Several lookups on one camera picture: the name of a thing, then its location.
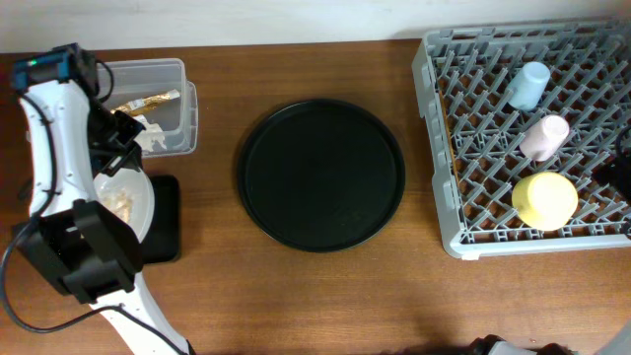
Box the gold snack wrapper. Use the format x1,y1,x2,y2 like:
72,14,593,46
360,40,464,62
110,90,180,116

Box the grey plate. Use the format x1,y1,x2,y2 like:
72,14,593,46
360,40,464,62
94,169,155,243

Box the food scraps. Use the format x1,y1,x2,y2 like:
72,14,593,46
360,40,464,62
99,190,133,223

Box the yellow bowl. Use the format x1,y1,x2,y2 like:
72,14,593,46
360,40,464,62
511,172,579,232

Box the pink cup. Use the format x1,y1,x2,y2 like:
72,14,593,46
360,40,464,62
520,115,570,162

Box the light blue cup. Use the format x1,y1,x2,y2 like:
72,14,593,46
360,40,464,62
507,61,551,110

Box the white tissue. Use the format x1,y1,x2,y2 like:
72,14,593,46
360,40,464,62
134,114,167,152

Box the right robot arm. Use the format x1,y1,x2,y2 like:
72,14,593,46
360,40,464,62
465,172,578,355

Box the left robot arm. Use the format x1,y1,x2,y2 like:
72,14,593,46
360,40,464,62
9,43,193,354

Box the clear plastic waste bin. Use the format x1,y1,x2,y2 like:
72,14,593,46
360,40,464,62
98,58,198,158

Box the grey dishwasher rack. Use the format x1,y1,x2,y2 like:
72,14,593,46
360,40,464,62
412,20,630,259

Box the black rectangular tray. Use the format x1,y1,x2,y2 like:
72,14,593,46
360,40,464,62
141,176,181,264

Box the round black serving tray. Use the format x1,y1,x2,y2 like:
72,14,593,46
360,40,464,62
236,99,406,253

